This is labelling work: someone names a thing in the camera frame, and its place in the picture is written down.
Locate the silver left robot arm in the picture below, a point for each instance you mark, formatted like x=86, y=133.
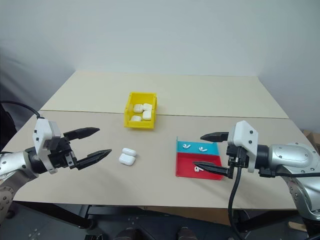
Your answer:
x=15, y=162

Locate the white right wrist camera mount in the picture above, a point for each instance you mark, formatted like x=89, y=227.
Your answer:
x=243, y=136

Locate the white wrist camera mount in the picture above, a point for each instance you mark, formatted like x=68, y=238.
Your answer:
x=243, y=136
x=41, y=130

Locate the white earbud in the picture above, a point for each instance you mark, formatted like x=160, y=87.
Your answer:
x=202, y=149
x=186, y=146
x=197, y=169

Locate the black object beside table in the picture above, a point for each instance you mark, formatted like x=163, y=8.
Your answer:
x=7, y=125

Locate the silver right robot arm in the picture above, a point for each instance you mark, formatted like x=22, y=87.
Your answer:
x=292, y=160

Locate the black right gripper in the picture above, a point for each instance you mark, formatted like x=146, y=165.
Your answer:
x=233, y=156

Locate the brown cardboard box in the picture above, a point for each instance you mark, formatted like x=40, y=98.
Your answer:
x=313, y=140

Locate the red and blue tray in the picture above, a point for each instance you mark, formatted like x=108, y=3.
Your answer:
x=185, y=162

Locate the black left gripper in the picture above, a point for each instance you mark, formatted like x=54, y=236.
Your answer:
x=60, y=156

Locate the yellow plastic bin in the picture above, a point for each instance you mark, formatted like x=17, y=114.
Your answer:
x=128, y=122

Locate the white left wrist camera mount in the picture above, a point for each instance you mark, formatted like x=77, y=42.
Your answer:
x=41, y=130

